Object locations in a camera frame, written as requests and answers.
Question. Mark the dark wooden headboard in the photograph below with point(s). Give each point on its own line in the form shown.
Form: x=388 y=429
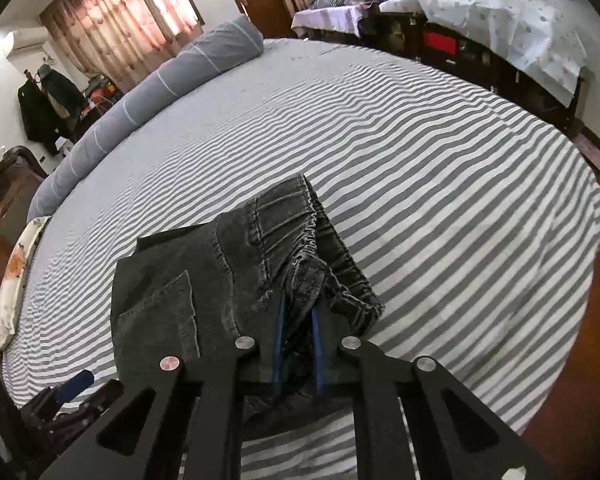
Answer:
x=20 y=177

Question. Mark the hanging dark coats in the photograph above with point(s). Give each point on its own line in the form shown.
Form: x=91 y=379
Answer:
x=49 y=108

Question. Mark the white air conditioner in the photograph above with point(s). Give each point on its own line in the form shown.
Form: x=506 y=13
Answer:
x=25 y=38

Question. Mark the grey rolled duvet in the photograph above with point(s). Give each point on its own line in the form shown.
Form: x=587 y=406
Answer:
x=210 y=55

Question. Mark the lilac cloth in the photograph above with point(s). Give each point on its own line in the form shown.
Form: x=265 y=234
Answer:
x=343 y=19

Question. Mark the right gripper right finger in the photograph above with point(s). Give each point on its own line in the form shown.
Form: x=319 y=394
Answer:
x=414 y=419

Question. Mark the pink patterned curtain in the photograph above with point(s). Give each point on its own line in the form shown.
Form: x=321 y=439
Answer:
x=125 y=40

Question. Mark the floral white pillow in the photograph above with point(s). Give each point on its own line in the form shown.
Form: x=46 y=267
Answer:
x=14 y=279

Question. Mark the white dotted cover cloth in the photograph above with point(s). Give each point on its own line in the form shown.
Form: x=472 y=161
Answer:
x=531 y=35

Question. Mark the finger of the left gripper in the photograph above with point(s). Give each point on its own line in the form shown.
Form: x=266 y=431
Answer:
x=69 y=390

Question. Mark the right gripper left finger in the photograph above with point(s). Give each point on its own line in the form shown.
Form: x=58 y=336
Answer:
x=186 y=422

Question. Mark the black denim pants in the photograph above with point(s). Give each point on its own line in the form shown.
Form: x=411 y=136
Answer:
x=257 y=270

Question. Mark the grey white striped bedsheet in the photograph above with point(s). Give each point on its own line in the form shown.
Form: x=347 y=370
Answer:
x=476 y=223

